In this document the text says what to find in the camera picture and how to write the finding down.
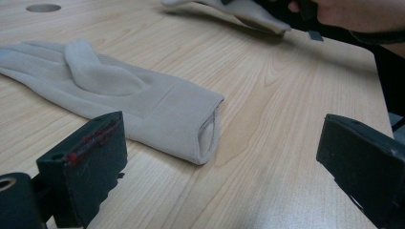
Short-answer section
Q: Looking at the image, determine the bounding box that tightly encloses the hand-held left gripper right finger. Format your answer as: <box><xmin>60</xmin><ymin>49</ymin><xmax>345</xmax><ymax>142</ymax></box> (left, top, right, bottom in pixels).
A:
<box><xmin>315</xmin><ymin>113</ymin><xmax>405</xmax><ymax>229</ymax></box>

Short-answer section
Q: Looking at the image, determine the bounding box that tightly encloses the grey round cable grommet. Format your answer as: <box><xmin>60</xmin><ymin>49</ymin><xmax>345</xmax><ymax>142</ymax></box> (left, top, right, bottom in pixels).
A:
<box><xmin>25</xmin><ymin>3</ymin><xmax>62</xmax><ymax>13</ymax></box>

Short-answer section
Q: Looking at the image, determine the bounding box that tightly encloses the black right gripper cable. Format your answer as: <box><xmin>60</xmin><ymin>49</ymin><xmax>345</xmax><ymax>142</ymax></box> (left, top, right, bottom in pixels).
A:
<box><xmin>348</xmin><ymin>29</ymin><xmax>405</xmax><ymax>46</ymax></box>

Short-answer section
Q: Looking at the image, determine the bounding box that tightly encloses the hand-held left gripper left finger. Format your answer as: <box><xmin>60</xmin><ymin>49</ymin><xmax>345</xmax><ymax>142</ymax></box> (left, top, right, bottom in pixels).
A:
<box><xmin>35</xmin><ymin>111</ymin><xmax>129</xmax><ymax>229</ymax></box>

